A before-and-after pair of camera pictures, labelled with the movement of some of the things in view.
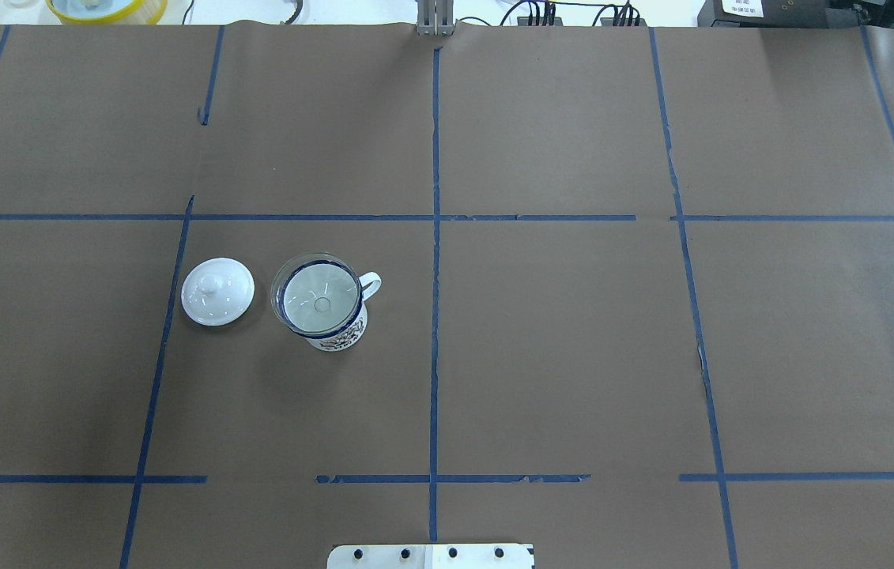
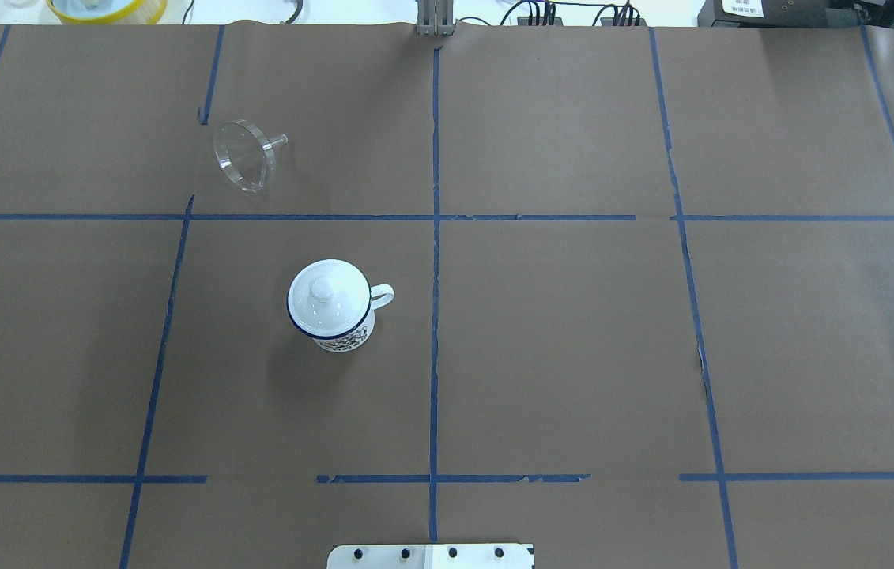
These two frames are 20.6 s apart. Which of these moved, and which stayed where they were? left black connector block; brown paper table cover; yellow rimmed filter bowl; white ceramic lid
Moved: white ceramic lid
Stayed: left black connector block; brown paper table cover; yellow rimmed filter bowl
